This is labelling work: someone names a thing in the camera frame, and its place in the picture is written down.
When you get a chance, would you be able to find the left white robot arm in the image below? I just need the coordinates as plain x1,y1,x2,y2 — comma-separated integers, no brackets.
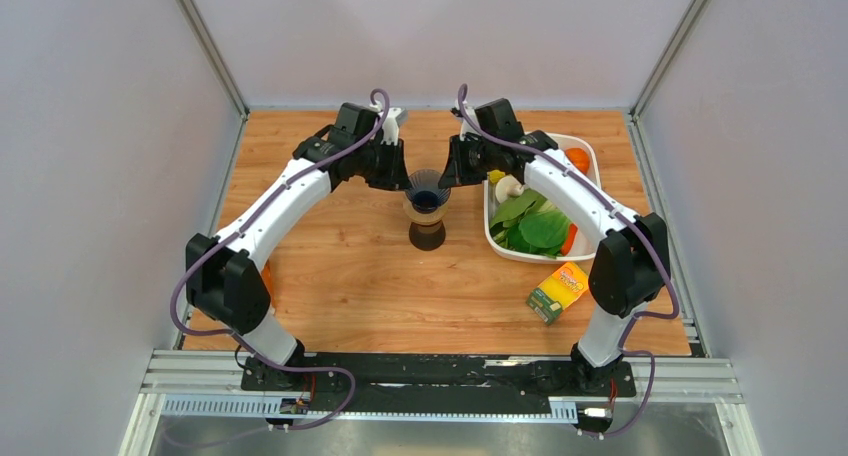
180,102,411,391

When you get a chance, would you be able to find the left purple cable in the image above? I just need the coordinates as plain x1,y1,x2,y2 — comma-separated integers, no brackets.
169,88,358,433

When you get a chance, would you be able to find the yellow green juice box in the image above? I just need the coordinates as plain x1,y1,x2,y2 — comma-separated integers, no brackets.
525,262,589,326

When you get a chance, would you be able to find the aluminium frame rail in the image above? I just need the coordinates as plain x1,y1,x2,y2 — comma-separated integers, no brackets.
120,350,761,455

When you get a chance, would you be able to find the white mushroom toy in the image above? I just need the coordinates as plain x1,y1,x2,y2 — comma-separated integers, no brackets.
494,176,525,204

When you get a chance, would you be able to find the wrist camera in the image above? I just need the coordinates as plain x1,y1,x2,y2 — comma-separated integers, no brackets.
451,104,480,141
381,106,408,146

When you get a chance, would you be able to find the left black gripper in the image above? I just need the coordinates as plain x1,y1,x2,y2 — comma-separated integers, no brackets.
356,138,415,194

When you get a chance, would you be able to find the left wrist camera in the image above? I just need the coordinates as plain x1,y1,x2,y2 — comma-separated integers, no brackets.
381,106,408,146

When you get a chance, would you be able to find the brown glass coffee carafe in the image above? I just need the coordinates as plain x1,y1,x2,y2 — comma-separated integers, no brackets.
408,221,446,251

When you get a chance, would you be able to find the blue glass cone dripper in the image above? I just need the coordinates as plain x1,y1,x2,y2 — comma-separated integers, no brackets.
405,169,451,214

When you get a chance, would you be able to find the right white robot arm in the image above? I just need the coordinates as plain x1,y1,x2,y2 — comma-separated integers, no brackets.
439,86,675,394

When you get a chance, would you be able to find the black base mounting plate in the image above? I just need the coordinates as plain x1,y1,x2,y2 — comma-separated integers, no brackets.
240,352,636,415

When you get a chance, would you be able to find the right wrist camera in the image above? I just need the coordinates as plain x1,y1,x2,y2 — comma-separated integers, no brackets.
451,104,480,141

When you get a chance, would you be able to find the green bok choy toy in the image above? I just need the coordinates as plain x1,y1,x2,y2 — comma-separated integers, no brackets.
488,189,558,229
489,210,572,257

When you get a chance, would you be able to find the small orange pumpkin toy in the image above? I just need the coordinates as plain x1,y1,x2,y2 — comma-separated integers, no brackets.
565,147,592,175

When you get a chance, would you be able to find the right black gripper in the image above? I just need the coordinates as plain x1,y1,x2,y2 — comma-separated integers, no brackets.
439,135,497,190

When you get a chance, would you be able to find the white rectangular tray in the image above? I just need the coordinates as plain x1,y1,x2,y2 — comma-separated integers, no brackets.
483,133,601,264

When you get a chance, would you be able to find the orange carrot toy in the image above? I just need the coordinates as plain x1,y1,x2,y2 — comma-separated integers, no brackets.
560,223,578,256

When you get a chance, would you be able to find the yellow napa cabbage toy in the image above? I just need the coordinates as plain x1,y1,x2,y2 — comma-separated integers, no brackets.
488,170,507,185

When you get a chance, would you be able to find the purple cable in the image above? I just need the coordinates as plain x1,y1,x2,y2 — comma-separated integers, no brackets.
455,83,682,440
169,88,358,433

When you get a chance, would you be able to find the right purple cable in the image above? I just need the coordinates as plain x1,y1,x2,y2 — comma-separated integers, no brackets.
455,83,682,440

